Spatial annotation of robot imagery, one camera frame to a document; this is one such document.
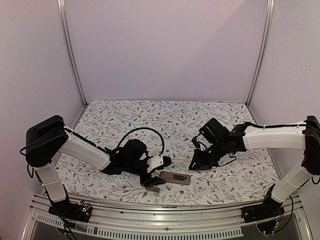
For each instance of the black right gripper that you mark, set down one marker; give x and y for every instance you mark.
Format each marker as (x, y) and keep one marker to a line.
(199, 161)

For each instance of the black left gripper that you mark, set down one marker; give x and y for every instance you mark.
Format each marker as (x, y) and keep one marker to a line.
(148, 181)

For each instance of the remote battery cover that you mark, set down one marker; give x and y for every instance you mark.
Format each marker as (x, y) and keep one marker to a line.
(153, 189)

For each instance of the white remote control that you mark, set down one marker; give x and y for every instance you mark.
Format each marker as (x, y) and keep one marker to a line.
(168, 177)

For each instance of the dark battery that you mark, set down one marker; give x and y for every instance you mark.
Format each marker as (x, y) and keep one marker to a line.
(179, 178)

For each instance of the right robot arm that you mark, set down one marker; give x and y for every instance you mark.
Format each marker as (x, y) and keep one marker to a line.
(303, 136)

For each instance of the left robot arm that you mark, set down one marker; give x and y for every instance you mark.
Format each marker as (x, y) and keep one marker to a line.
(52, 137)

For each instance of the floral patterned table mat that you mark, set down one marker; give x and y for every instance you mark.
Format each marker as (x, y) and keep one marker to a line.
(167, 126)

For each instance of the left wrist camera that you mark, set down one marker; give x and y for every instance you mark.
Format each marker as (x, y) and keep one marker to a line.
(158, 163)

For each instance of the front aluminium rail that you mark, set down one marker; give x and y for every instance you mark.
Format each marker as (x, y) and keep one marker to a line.
(116, 220)

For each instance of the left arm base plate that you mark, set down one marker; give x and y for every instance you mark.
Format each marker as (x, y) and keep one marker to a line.
(80, 211)

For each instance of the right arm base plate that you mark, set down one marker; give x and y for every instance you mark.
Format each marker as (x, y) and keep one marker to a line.
(261, 212)

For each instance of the right aluminium frame post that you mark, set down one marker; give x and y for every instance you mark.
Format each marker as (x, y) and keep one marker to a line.
(262, 51)

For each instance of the aluminium frame post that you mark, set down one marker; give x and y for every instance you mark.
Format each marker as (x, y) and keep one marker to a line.
(70, 52)
(262, 51)

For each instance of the left aluminium frame post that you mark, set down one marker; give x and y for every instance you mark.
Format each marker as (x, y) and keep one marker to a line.
(70, 52)

